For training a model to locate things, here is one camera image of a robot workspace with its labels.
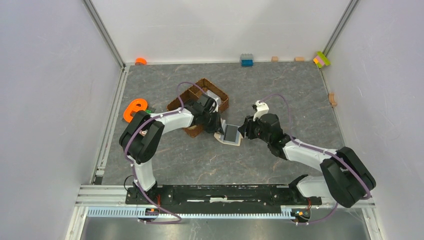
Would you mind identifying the aluminium frame rail left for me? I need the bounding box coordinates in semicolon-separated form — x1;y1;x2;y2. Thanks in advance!
82;0;126;69

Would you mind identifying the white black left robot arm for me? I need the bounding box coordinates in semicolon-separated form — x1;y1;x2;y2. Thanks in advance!
119;93;224;204

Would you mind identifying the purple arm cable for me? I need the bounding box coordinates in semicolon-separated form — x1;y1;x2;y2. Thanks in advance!
123;82;213;226
258;93;373;227

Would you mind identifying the woven wicker divided basket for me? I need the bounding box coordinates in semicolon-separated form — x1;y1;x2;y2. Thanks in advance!
166;78;230;138

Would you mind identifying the orange round cap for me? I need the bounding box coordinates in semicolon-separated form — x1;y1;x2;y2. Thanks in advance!
134;57;147;66

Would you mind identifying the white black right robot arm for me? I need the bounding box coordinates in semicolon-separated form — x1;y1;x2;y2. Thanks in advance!
238;113;377;208

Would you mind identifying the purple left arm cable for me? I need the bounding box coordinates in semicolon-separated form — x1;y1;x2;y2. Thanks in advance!
123;82;213;226

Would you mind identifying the dark grey credit card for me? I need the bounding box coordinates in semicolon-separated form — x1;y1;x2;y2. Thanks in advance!
223;124;239;143

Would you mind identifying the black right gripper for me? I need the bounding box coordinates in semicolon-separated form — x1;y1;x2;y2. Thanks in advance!
237;113;271;144

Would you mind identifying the aluminium frame rail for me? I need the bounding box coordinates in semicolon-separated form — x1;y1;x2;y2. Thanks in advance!
82;0;126;69
322;0;360;56

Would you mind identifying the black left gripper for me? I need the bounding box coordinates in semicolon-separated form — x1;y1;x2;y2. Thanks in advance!
201;109;225;136

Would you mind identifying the green pink yellow brick stack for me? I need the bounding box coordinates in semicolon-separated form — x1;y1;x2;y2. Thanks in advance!
313;51;331;69

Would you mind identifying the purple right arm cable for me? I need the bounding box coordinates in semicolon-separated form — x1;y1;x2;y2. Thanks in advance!
258;93;373;227

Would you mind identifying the orange plastic letter toy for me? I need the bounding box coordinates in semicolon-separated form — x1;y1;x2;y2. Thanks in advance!
123;98;148;123

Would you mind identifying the blue toy brick stack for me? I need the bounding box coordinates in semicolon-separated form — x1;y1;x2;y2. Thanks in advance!
240;53;254;67

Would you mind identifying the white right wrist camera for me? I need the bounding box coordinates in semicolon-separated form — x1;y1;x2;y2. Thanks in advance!
252;100;269;122

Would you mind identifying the curved wooden block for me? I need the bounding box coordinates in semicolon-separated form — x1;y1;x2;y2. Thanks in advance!
328;92;338;108

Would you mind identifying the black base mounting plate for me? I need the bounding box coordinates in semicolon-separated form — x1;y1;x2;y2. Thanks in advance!
146;184;322;215

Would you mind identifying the silver white card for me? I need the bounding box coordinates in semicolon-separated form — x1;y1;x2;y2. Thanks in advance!
206;90;222;106

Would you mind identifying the aluminium frame rail right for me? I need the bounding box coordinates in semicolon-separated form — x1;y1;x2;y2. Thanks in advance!
322;0;360;56

